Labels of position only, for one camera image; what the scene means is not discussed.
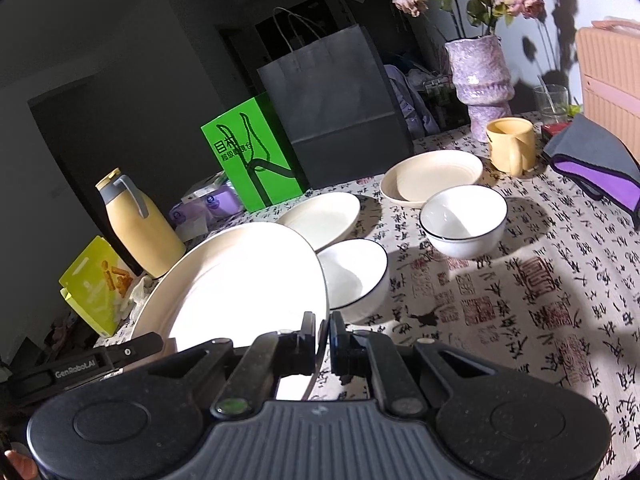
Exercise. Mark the yellow-green snack box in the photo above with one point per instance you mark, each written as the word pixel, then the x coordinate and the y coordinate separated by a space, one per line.
pixel 95 290

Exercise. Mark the purple jacket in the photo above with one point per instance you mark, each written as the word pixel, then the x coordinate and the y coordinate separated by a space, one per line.
pixel 407 105

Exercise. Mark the black-rimmed white deep bowl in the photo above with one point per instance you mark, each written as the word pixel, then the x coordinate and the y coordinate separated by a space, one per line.
pixel 460 220

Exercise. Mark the black-rimmed white shallow plate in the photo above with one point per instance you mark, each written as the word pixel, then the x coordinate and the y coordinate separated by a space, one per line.
pixel 345 275

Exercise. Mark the cream rubber glove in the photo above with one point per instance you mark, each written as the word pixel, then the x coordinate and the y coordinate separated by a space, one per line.
pixel 139 292

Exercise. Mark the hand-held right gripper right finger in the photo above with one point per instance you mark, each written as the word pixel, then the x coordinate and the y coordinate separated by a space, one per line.
pixel 338 345

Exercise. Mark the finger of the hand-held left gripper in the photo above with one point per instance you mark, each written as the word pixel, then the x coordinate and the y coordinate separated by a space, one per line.
pixel 137 347

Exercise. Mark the red box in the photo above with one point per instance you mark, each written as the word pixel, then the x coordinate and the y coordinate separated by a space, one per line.
pixel 554 131

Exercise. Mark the yellow mug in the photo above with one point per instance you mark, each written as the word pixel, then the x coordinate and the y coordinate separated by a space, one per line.
pixel 510 145

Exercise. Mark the clear straw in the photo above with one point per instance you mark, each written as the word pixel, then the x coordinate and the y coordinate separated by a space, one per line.
pixel 546 95

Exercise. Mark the purple textured vase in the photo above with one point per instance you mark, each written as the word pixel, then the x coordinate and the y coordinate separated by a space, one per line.
pixel 477 80

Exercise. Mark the ribbed cream plate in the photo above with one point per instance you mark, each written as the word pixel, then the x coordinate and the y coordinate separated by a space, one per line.
pixel 430 175

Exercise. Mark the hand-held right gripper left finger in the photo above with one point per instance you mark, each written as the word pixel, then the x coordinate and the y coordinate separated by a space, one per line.
pixel 310 340

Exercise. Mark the grey and purple cloth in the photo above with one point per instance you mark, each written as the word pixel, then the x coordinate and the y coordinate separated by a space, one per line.
pixel 595 155

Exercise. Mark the clear drinking glass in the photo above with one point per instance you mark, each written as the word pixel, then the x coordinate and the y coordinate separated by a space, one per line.
pixel 555 105

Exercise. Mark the pink ribbed case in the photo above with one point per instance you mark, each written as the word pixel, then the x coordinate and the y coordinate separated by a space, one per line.
pixel 610 85

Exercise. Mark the medium cream plate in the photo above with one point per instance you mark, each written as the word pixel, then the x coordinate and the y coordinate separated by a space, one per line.
pixel 320 220

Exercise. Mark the calligraphy print tablecloth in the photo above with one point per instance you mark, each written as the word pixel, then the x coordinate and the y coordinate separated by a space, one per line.
pixel 500 310

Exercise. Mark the green packet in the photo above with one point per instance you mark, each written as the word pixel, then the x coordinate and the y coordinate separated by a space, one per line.
pixel 575 110

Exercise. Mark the black paper bag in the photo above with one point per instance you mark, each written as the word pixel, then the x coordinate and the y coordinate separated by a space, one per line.
pixel 340 110

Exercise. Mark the person's left hand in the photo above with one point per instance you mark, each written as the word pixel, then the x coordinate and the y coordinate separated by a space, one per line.
pixel 21 466

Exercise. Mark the green box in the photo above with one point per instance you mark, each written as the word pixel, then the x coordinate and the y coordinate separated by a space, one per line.
pixel 250 155

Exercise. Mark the large cream plate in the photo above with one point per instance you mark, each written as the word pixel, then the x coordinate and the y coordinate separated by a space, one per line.
pixel 225 285

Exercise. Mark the flat white box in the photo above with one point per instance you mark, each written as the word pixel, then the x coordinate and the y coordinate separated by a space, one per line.
pixel 205 185

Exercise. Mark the yellow thermos jug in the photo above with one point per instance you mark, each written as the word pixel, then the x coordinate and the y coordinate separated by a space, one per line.
pixel 142 230

